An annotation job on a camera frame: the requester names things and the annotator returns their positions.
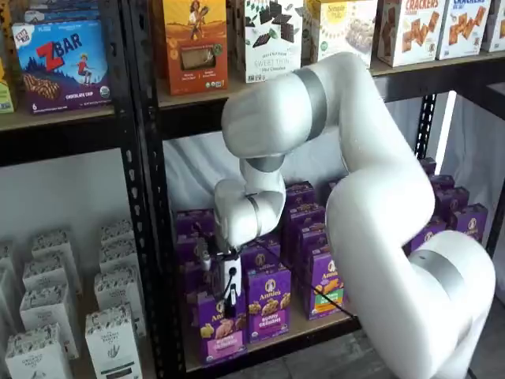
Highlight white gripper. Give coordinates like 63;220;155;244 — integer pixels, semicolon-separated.
219;253;243;319

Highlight purple Annie's box pink patch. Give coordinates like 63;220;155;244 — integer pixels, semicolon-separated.
175;235;216;264
178;258;222;317
174;208;217;238
196;290;249;366

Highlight purple Annie's box violet patch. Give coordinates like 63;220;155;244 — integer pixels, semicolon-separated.
239;243;284;277
245;271;294;344

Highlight purple Annie's box green patch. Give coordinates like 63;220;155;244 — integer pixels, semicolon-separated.
294;223;329;253
283;180;317;210
282;204;327;230
302;247;345;321

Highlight black metal shelf rack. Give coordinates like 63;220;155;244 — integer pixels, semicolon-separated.
484;81;505;261
129;0;505;374
0;0;177;379

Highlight purple Annie's box yellow patch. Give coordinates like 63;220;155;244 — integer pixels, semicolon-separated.
408;216;447;254

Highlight purple Annie's box brown patch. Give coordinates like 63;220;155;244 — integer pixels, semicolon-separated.
448;202;489;242
433;186;471;216
428;173;456;194

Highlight Simple Mills sweet thins box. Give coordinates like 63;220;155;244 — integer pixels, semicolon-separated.
233;0;305;84

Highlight orange Revival box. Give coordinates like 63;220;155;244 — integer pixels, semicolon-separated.
161;0;230;96

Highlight blue Z Bar box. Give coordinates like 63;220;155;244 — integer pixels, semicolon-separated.
10;19;114;116
22;6;100;24
35;0;99;10

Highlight Simple Mills bars box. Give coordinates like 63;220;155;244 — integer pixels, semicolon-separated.
303;0;379;71

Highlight yellow Bobo's box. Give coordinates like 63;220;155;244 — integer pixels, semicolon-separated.
0;54;16;116
0;0;12;54

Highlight orange pretzel crackers box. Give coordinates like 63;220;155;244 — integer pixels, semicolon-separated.
376;0;442;68

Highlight blue pretzel crackers box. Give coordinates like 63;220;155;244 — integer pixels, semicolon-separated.
435;0;493;62

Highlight pale cracker box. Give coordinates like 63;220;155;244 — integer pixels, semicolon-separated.
480;0;505;54

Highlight white printed carton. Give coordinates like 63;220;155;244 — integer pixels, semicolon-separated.
18;286;81;351
30;228;80;264
99;219;135;244
5;323;75;379
93;264;148;317
0;240;17;273
84;302;144;379
98;235;140;273
21;255;83;295

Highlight white backdrop cloth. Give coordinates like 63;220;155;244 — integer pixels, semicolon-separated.
162;92;490;222

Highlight thin black cable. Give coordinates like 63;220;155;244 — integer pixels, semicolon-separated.
220;238;359;320

